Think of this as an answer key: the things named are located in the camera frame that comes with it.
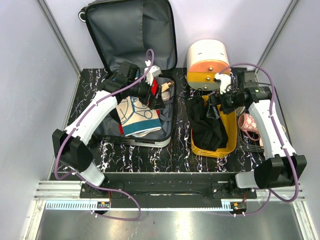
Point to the round cosmetic jar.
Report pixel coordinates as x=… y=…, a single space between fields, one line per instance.
x=166 y=95

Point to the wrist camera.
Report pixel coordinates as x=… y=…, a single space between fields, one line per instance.
x=224 y=81
x=154 y=71

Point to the beige cosmetic bottle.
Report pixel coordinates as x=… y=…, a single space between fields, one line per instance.
x=165 y=86

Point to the teal cream cartoon towel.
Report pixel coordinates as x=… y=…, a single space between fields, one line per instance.
x=137 y=117

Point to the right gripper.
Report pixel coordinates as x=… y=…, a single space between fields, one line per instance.
x=212 y=111

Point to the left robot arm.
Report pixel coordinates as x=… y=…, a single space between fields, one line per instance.
x=71 y=144

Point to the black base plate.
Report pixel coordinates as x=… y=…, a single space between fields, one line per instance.
x=159 y=191

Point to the white black space suitcase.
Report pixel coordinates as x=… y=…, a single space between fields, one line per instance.
x=135 y=31

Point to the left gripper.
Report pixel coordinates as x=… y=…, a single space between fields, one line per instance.
x=153 y=101

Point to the white orange drawer cabinet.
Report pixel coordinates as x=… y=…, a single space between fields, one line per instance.
x=206 y=58

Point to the black marble mat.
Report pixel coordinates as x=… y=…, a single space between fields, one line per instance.
x=177 y=156

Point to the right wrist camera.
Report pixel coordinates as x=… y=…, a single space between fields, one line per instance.
x=224 y=81

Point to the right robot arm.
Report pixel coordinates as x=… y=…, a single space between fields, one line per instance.
x=282 y=166

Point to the black cloth garment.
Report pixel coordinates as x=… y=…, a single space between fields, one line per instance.
x=208 y=133

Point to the pink patterned mug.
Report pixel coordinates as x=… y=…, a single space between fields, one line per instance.
x=248 y=125

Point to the black wire dish rack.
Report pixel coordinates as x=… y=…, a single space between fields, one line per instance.
x=242 y=140

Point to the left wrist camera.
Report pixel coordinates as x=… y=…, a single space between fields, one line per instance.
x=154 y=71

